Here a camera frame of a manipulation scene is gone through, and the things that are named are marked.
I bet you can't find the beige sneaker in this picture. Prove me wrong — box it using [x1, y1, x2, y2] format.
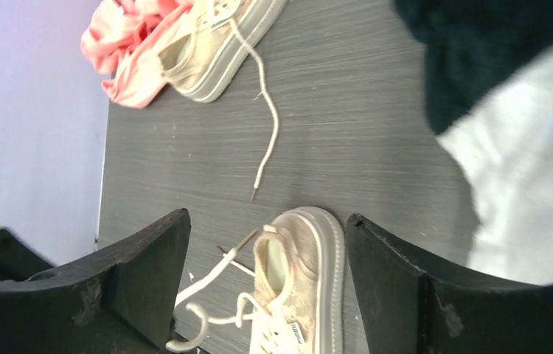
[165, 206, 346, 353]
[156, 0, 287, 192]

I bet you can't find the black white checkered pillow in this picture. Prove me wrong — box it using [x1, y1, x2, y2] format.
[394, 0, 553, 285]

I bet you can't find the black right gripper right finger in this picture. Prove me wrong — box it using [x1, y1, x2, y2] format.
[345, 214, 553, 354]

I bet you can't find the pink cloth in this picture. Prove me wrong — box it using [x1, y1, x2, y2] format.
[80, 0, 193, 108]

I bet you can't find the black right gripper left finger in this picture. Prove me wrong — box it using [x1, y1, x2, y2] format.
[0, 209, 191, 354]

